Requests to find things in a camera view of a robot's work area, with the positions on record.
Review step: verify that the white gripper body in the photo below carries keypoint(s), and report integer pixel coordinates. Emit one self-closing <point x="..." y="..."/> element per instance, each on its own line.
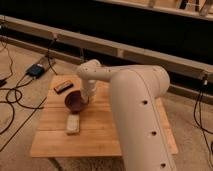
<point x="88" y="88"/>

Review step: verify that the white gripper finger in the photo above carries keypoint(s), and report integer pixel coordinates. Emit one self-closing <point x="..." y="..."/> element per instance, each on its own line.
<point x="85" y="99"/>

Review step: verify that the dark ceramic bowl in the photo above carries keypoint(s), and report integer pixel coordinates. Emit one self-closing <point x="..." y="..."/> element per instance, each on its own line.
<point x="74" y="102"/>

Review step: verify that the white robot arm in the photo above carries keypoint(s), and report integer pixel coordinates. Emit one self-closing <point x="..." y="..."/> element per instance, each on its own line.
<point x="133" y="90"/>

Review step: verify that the beige sponge block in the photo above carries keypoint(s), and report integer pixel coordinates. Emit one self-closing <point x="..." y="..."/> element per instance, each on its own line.
<point x="73" y="124"/>

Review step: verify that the wooden table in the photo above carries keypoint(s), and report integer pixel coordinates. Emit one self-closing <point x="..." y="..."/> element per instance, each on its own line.
<point x="97" y="136"/>

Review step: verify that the black power adapter box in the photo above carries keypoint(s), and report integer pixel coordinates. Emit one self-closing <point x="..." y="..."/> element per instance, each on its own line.
<point x="35" y="71"/>

